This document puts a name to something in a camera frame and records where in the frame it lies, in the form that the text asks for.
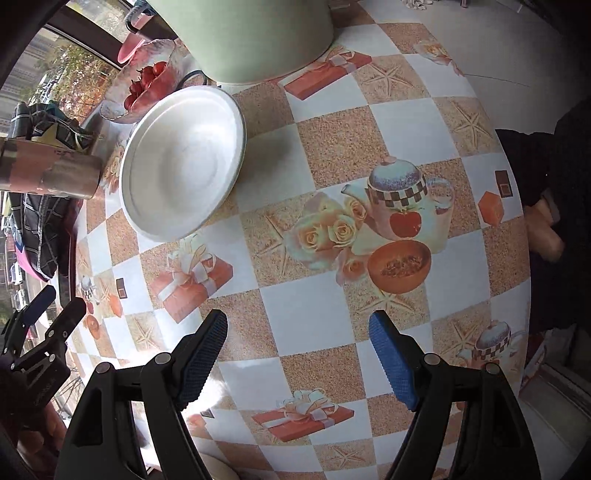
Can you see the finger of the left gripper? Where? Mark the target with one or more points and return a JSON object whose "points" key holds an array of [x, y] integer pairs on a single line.
{"points": [[15, 331], [39, 373]]}

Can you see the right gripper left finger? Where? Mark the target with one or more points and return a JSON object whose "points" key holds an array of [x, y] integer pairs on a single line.
{"points": [[101, 442]]}

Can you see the white foam bowl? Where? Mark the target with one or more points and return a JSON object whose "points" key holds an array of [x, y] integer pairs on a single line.
{"points": [[181, 162], [217, 469]]}

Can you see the person's hand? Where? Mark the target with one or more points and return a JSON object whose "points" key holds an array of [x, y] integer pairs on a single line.
{"points": [[540, 219]]}

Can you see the dark red smartphone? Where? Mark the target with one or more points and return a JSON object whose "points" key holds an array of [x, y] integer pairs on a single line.
{"points": [[66, 272]]}

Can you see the black pink patterned cloth bag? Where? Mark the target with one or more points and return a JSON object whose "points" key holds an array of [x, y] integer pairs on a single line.
{"points": [[39, 218]]}

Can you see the pink steel tumbler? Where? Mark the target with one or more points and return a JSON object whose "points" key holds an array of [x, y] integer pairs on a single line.
{"points": [[29, 167]]}

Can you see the patterned checkered tablecloth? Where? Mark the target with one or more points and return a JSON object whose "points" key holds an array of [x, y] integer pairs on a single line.
{"points": [[373, 181]]}

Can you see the glass bowl with cherry tomatoes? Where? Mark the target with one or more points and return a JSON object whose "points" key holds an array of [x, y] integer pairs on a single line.
{"points": [[152, 73]]}

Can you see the pale green cylindrical container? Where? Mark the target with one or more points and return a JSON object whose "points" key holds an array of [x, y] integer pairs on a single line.
{"points": [[242, 42]]}

